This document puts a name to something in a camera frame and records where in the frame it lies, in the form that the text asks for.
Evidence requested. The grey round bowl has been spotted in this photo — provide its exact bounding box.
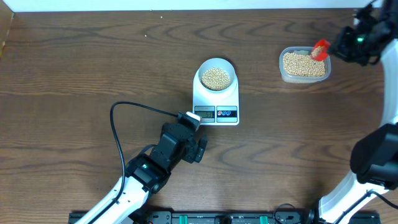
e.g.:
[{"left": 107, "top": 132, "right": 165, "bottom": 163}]
[{"left": 198, "top": 58, "right": 236, "bottom": 91}]

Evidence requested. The red measuring scoop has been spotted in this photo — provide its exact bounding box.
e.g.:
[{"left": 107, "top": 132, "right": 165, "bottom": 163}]
[{"left": 310, "top": 39, "right": 331, "bottom": 62}]

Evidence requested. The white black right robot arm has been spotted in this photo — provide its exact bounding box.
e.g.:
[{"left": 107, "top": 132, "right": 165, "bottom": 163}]
[{"left": 308, "top": 0, "right": 397, "bottom": 223}]

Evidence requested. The clear plastic container of beans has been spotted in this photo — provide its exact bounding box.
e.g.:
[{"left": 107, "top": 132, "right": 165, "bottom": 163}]
[{"left": 279, "top": 47, "right": 331, "bottom": 84}]

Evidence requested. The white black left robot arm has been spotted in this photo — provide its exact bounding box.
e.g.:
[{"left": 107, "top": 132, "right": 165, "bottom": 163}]
[{"left": 77, "top": 123, "right": 207, "bottom": 224}]

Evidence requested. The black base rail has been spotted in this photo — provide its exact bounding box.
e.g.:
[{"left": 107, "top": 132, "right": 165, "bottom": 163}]
[{"left": 68, "top": 210, "right": 382, "bottom": 224}]

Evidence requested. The white digital kitchen scale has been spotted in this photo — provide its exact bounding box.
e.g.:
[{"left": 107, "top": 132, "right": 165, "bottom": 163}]
[{"left": 192, "top": 67, "right": 240, "bottom": 126}]

